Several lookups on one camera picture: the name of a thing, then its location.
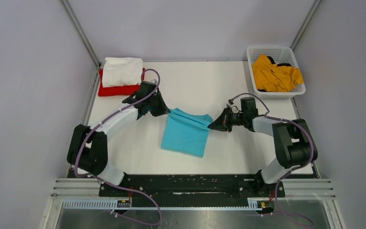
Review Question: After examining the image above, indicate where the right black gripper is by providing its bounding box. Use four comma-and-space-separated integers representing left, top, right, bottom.
208, 106, 247, 133

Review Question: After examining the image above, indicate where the turquoise t-shirt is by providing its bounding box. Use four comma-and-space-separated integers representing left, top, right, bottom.
161, 108, 213, 158

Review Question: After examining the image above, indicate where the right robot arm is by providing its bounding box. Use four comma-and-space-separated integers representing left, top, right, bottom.
208, 93, 318, 197

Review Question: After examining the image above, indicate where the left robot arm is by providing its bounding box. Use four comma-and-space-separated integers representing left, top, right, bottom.
67, 81, 170, 196

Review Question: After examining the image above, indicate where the folded red t-shirt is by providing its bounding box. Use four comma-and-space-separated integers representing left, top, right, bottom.
98, 69, 140, 97

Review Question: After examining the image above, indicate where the folded white t-shirt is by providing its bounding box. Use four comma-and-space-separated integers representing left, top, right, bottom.
102, 57, 143, 88

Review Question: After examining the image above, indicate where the yellow t-shirt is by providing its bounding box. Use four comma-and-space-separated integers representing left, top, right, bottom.
252, 54, 304, 93

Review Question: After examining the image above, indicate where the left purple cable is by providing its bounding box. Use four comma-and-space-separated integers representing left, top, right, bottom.
74, 68, 163, 226

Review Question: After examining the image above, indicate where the purple cable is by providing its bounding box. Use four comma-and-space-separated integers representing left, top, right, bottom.
227, 93, 315, 228
74, 68, 163, 226

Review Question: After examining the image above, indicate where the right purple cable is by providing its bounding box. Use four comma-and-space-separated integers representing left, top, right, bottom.
227, 93, 315, 228

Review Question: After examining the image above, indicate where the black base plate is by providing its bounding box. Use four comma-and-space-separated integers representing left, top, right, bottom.
99, 174, 286, 208

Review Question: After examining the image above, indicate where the aluminium frame rail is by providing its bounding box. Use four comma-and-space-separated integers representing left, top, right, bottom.
45, 178, 338, 212

